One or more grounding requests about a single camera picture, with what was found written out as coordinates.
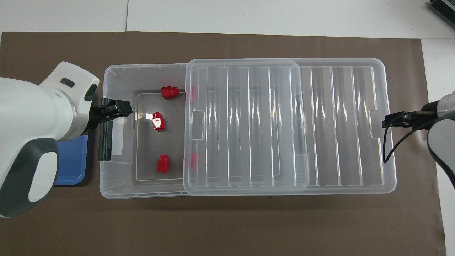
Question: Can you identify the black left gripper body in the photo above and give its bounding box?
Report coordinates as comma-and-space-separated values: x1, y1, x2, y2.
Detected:
85, 104, 108, 136

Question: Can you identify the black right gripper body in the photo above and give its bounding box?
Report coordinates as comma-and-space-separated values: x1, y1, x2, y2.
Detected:
405, 110, 442, 130

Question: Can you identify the clear ribbed plastic lid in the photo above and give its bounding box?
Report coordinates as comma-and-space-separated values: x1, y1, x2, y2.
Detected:
184, 58, 397, 197

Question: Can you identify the clear plastic storage box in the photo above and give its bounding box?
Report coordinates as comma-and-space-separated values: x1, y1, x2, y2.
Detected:
99, 59, 310, 199

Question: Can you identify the blue plastic tray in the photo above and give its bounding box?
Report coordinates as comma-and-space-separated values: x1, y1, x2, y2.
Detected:
53, 134, 89, 185

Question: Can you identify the black finned electronic device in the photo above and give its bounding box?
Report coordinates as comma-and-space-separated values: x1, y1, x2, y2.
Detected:
428, 0, 455, 19

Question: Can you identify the brown paper table mat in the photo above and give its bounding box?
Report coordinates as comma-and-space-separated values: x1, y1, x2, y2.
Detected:
0, 31, 446, 256

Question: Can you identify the black box latch handle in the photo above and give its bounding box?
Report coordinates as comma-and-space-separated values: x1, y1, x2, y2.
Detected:
98, 98, 114, 161

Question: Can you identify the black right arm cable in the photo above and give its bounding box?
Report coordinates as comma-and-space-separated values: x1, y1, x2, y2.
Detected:
383, 119, 441, 164

